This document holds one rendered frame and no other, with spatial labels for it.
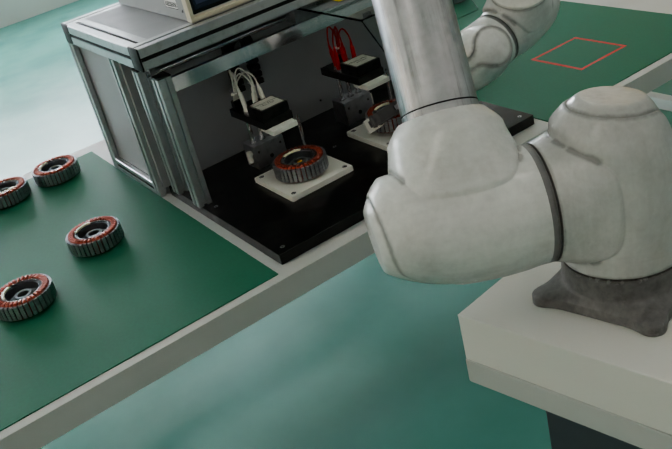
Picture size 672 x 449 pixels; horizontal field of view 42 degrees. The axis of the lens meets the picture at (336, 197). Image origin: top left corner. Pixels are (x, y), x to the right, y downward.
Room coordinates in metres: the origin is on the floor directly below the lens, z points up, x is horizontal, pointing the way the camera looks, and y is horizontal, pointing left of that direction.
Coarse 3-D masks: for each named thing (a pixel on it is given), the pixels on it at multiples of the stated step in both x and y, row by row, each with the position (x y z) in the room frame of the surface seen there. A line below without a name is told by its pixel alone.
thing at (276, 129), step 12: (240, 108) 1.77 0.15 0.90; (252, 108) 1.69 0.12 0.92; (264, 108) 1.68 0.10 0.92; (276, 108) 1.68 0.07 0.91; (288, 108) 1.69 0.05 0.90; (252, 120) 1.70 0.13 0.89; (264, 120) 1.66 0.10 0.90; (276, 120) 1.67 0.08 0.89; (288, 120) 1.68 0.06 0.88; (252, 132) 1.75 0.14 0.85; (276, 132) 1.65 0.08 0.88
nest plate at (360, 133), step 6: (360, 126) 1.79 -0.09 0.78; (348, 132) 1.78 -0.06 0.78; (354, 132) 1.77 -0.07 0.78; (360, 132) 1.76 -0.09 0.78; (366, 132) 1.75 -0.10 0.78; (390, 132) 1.72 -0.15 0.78; (354, 138) 1.76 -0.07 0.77; (360, 138) 1.74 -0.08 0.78; (366, 138) 1.72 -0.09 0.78; (372, 138) 1.71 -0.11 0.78; (378, 138) 1.71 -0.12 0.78; (384, 138) 1.70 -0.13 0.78; (390, 138) 1.69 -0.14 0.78; (372, 144) 1.70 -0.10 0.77; (378, 144) 1.68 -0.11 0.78; (384, 144) 1.67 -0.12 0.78
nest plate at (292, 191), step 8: (328, 160) 1.66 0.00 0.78; (336, 160) 1.65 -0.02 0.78; (328, 168) 1.62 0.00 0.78; (336, 168) 1.61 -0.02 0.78; (344, 168) 1.60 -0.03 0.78; (352, 168) 1.61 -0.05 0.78; (264, 176) 1.66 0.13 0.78; (272, 176) 1.65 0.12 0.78; (320, 176) 1.59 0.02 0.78; (328, 176) 1.59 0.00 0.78; (336, 176) 1.59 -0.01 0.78; (264, 184) 1.63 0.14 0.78; (272, 184) 1.61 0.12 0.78; (280, 184) 1.60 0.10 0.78; (288, 184) 1.59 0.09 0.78; (296, 184) 1.59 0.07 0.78; (304, 184) 1.58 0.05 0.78; (312, 184) 1.57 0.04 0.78; (320, 184) 1.57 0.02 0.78; (280, 192) 1.57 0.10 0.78; (288, 192) 1.56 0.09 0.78; (296, 192) 1.55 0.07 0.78; (304, 192) 1.55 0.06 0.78; (296, 200) 1.54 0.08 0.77
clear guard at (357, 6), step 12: (324, 0) 1.82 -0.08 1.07; (348, 0) 1.78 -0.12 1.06; (360, 0) 1.76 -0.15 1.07; (456, 0) 1.70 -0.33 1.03; (468, 0) 1.70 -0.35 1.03; (312, 12) 1.78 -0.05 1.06; (324, 12) 1.73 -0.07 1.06; (336, 12) 1.71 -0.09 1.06; (348, 12) 1.69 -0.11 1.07; (360, 12) 1.67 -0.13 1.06; (372, 12) 1.65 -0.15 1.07; (456, 12) 1.67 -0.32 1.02; (468, 12) 1.68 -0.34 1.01; (372, 24) 1.62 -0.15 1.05; (372, 36) 1.60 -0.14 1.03
